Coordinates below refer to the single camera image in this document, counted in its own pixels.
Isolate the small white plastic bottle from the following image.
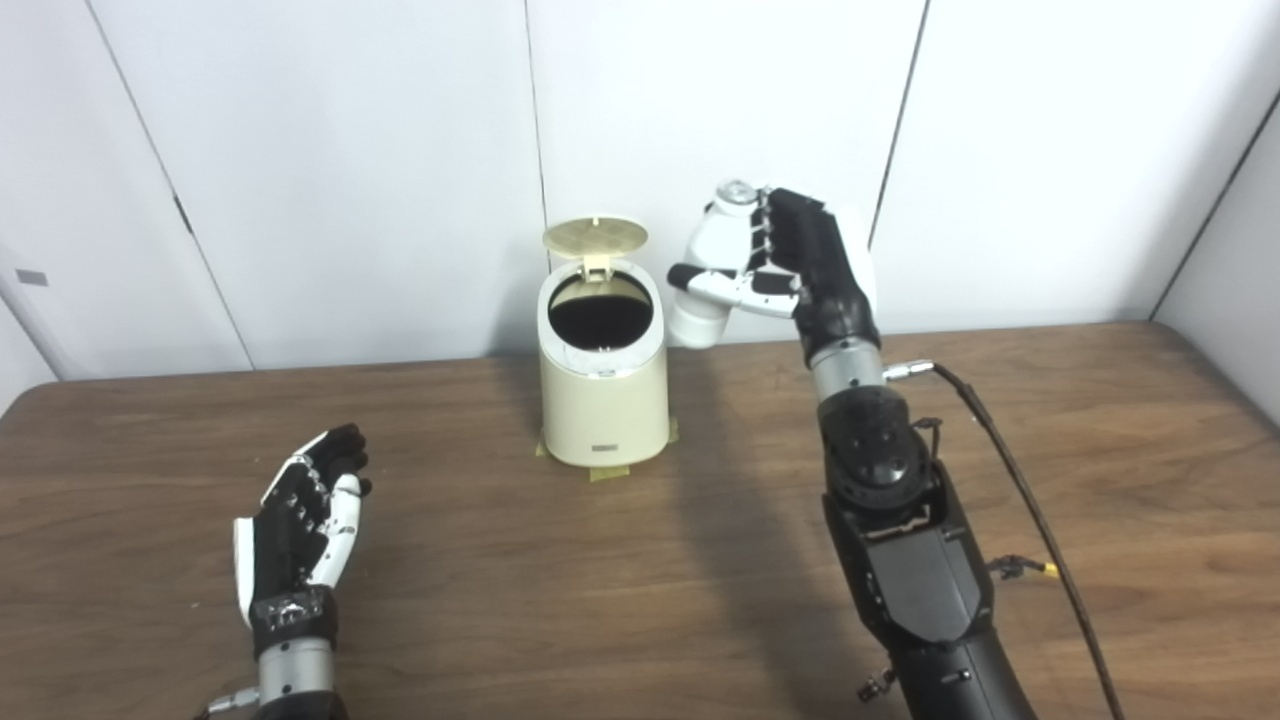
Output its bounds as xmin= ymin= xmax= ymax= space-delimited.
xmin=667 ymin=180 xmax=766 ymax=349

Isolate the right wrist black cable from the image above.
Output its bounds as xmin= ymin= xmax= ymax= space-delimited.
xmin=883 ymin=360 xmax=1126 ymax=720

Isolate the round cream bin lid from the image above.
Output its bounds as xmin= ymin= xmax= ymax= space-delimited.
xmin=543 ymin=215 xmax=649 ymax=281

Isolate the thin wire with yellow connector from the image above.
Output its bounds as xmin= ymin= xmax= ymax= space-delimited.
xmin=985 ymin=553 xmax=1061 ymax=583

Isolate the cream-colored bin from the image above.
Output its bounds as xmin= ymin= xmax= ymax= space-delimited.
xmin=537 ymin=258 xmax=670 ymax=468

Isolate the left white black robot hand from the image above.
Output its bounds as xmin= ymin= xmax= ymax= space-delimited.
xmin=233 ymin=423 xmax=373 ymax=659

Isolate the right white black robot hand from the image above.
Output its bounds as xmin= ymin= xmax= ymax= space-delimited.
xmin=667 ymin=186 xmax=883 ymax=366

